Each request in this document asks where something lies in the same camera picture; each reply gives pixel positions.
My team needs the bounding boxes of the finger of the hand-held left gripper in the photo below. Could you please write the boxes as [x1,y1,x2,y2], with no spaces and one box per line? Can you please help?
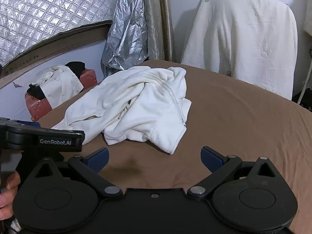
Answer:
[0,118,41,128]

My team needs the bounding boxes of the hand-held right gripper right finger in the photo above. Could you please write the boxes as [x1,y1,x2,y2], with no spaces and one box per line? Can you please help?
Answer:
[188,146,283,198]

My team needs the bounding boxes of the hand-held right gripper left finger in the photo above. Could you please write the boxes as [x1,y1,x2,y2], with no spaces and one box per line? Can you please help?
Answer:
[29,147,123,198]

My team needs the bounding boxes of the white fleece zip jacket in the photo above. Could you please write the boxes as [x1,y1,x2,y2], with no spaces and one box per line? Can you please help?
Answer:
[51,66,192,155]

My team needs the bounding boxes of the person's left hand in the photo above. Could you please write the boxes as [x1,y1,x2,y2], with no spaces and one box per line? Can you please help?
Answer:
[0,171,21,222]

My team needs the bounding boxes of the pink suitcase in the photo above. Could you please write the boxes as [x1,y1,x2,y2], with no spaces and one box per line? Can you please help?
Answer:
[24,69,98,122]

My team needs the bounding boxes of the black clothing on suitcase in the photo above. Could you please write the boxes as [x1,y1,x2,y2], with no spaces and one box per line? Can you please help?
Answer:
[26,61,86,100]

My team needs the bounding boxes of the dark mixed clutter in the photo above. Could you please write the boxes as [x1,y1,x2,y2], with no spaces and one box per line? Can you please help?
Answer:
[291,88,312,114]

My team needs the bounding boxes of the silver quilted insulation panel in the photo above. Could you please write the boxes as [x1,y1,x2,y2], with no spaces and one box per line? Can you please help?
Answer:
[0,0,127,65]

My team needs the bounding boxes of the crumpled silver plastic sheet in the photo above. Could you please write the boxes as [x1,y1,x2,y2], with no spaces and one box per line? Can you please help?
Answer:
[100,0,149,77]

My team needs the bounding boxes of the cream blanket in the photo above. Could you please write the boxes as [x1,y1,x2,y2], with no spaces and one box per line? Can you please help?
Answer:
[180,0,299,101]

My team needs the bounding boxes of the beige curtain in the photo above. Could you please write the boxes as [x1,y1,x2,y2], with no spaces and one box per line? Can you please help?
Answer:
[140,0,175,62]

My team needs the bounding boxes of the wooden window frame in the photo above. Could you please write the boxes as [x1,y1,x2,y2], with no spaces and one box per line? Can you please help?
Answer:
[0,21,113,89]

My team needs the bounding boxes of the white cable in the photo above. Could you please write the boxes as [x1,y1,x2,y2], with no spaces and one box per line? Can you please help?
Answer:
[298,54,312,103]

